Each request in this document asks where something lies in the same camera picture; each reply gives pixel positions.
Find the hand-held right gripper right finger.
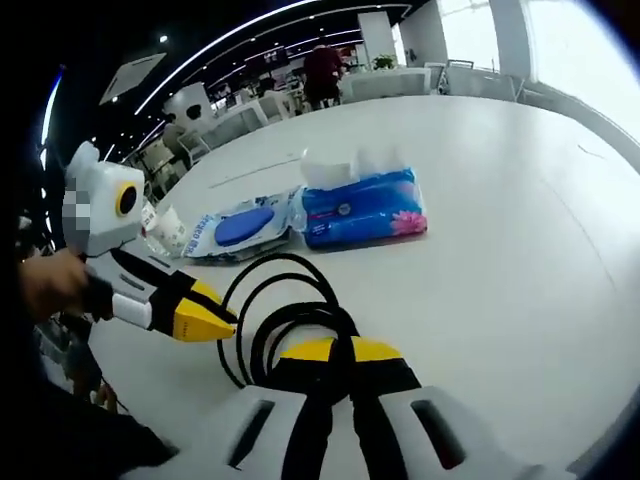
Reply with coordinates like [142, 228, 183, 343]
[349, 335, 571, 480]

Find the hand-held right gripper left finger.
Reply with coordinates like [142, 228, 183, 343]
[164, 335, 337, 480]

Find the blue wet wipes pack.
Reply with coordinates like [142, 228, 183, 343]
[182, 187, 304, 260]

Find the black cable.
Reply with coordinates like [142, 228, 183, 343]
[217, 252, 362, 401]

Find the blue tissue pack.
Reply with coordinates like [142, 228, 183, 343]
[299, 147, 430, 251]

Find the person's left hand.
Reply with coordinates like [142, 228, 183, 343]
[19, 248, 101, 322]

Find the white mesh office chair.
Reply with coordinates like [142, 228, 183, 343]
[177, 129, 212, 162]

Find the ceiling air vent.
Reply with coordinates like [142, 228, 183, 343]
[99, 52, 167, 106]

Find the person's dark clothing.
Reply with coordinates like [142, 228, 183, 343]
[29, 319, 176, 480]

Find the white table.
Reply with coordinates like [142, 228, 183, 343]
[87, 94, 640, 480]

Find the curved ceiling light strip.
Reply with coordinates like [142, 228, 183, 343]
[134, 0, 321, 117]

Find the white cabinet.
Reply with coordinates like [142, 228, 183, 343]
[344, 67, 434, 104]

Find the grey office chair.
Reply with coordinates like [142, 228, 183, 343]
[439, 59, 526, 101]

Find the narrow window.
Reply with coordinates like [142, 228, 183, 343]
[442, 0, 496, 66]

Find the large window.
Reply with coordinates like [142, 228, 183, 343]
[527, 0, 640, 176]

